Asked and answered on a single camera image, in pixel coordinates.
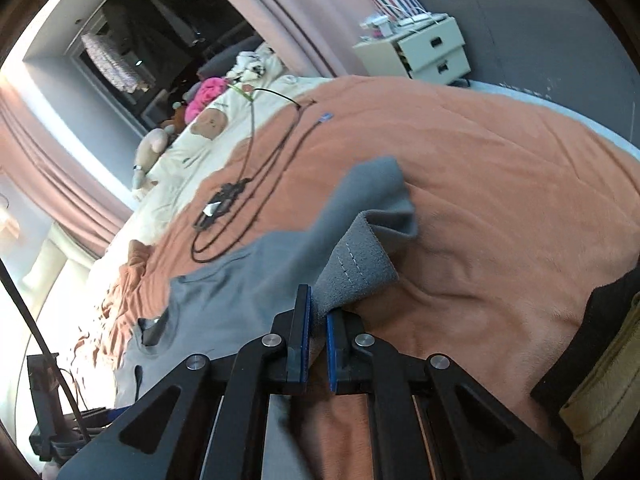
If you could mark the orange-brown blanket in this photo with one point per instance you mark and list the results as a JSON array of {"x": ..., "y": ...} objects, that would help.
[{"x": 521, "y": 213}]

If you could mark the pink curtain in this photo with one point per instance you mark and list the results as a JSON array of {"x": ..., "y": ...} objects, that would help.
[
  {"x": 51, "y": 178},
  {"x": 311, "y": 37}
]

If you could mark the folded black garment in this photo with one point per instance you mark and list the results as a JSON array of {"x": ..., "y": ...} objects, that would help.
[{"x": 605, "y": 311}]

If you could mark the black white patterned cloth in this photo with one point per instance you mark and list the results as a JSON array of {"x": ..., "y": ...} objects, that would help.
[{"x": 253, "y": 66}]

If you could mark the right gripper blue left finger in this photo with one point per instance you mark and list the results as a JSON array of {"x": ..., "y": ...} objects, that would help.
[{"x": 297, "y": 360}]

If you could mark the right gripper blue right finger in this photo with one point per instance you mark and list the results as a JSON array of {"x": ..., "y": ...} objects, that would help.
[{"x": 348, "y": 371}]

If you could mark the grey t-shirt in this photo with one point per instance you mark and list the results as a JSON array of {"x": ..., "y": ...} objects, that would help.
[{"x": 344, "y": 257}]

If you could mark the cream plush toy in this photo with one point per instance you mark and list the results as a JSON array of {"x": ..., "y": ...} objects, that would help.
[{"x": 148, "y": 153}]

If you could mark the right pink curtain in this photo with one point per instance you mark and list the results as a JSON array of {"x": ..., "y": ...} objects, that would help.
[{"x": 311, "y": 37}]

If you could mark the bear print pillow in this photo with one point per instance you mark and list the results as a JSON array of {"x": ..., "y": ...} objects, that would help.
[{"x": 217, "y": 121}]

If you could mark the pink fluffy garment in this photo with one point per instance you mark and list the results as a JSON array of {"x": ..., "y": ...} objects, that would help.
[{"x": 208, "y": 91}]

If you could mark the cream bed sheet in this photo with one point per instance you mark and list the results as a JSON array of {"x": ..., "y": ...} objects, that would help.
[{"x": 180, "y": 171}]

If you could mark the hanging floral garment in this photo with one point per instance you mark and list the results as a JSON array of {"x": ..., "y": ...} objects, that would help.
[{"x": 112, "y": 65}]

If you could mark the hanging dark coat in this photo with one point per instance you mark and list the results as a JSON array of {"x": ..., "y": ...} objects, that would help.
[{"x": 168, "y": 36}]

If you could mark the white bedside drawer cabinet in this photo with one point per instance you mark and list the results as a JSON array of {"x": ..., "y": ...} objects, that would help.
[{"x": 432, "y": 51}]

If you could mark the left pink curtain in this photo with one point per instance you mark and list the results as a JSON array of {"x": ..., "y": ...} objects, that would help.
[{"x": 51, "y": 178}]

